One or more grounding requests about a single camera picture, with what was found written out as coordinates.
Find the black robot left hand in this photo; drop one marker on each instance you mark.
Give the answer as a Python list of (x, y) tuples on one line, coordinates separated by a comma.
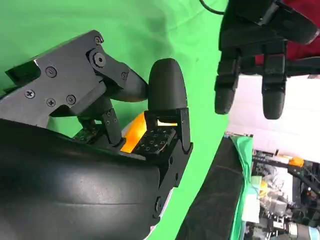
[(250, 30)]

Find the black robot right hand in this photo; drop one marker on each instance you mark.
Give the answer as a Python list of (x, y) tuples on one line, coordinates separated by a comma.
[(75, 180)]

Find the orange white toy bread roll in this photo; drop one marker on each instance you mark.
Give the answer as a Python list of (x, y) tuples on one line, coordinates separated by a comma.
[(136, 130)]

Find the person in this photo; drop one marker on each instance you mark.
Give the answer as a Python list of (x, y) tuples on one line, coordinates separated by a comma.
[(300, 50)]

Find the green cloth on workshop desk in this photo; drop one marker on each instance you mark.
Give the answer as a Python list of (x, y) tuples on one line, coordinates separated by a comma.
[(245, 155)]

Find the orange workshop object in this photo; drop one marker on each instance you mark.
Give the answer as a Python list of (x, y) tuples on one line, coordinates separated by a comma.
[(296, 161)]

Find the black backdrop curtain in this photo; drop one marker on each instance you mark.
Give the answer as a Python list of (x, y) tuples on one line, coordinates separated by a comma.
[(215, 195)]

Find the green table cloth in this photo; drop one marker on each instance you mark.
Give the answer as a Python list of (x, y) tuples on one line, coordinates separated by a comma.
[(62, 17)]

